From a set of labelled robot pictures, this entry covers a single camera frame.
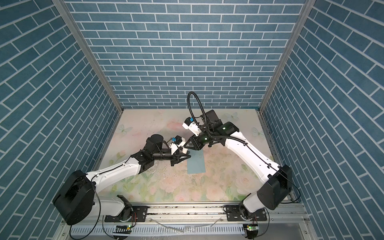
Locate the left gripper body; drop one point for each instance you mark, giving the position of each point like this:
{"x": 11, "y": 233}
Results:
{"x": 163, "y": 154}

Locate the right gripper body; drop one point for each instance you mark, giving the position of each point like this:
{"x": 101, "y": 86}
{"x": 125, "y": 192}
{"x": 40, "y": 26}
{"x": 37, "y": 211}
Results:
{"x": 205, "y": 137}

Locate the teal envelope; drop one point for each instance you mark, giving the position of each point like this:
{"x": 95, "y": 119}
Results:
{"x": 196, "y": 163}

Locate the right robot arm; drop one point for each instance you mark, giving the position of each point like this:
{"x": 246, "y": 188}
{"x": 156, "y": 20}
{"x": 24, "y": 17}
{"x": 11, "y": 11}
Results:
{"x": 276, "y": 180}

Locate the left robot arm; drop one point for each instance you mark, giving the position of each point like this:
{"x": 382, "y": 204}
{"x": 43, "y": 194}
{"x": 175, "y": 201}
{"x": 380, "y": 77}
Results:
{"x": 79, "y": 198}

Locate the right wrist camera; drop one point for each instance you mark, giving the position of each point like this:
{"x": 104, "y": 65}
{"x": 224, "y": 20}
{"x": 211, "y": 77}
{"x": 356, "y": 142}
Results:
{"x": 190, "y": 124}

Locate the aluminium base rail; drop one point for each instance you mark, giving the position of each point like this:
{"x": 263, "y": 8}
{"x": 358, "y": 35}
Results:
{"x": 177, "y": 212}

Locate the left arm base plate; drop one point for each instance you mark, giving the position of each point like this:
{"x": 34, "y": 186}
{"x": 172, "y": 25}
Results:
{"x": 135, "y": 214}

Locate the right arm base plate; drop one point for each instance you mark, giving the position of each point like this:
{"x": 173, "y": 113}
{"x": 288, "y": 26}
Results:
{"x": 236, "y": 213}

